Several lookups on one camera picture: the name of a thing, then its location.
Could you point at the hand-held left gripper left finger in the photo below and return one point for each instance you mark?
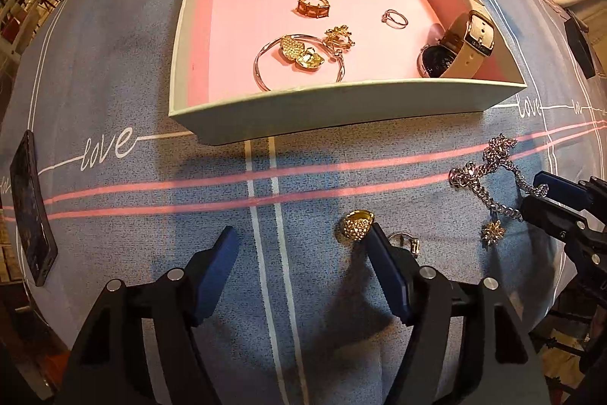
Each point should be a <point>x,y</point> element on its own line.
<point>220,262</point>

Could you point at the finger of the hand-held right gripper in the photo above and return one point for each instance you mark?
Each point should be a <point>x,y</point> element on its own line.
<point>559,186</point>
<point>550,215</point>

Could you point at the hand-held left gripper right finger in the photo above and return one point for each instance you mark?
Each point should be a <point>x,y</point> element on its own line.
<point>386,262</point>

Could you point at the silver bangle with gold leaves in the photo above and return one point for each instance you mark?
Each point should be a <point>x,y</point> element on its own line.
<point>291,49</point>

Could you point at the gold flower brooch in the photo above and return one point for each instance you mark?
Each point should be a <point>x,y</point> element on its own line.
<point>337,36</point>

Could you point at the white box with pink lining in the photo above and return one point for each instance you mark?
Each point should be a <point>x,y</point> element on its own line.
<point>265,16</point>

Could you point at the small black box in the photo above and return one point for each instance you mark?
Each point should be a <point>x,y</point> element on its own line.
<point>579,44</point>

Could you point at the black smartphone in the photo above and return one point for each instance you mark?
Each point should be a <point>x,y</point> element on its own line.
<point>31,215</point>

